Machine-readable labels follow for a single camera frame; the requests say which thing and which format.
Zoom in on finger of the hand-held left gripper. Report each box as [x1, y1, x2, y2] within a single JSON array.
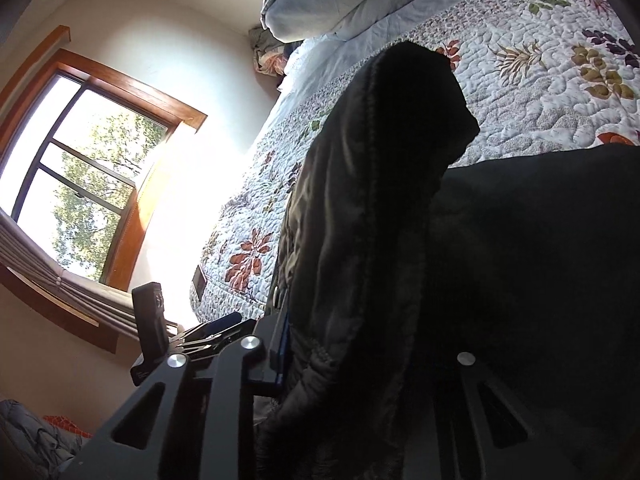
[[189, 311, 257, 344], [171, 337, 237, 362]]

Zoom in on large wooden framed window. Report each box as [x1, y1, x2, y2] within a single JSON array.
[[0, 25, 208, 353]]

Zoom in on floral quilted bedspread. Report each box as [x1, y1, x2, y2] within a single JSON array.
[[190, 0, 640, 323]]

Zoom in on grey blue cloth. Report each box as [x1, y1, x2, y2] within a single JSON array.
[[0, 399, 94, 480]]

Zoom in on pile of crumpled clothes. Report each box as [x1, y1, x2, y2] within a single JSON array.
[[248, 26, 292, 77]]

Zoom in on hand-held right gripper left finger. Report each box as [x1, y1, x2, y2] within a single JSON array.
[[60, 310, 293, 480]]

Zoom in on black pants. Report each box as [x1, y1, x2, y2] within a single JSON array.
[[255, 40, 640, 480]]

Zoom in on grey striped curtain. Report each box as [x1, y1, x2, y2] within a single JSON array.
[[0, 207, 183, 342]]

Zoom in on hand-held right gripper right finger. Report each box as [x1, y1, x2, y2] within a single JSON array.
[[434, 351, 585, 480]]

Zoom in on grey pillow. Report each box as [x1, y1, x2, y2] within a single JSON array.
[[261, 0, 477, 44]]

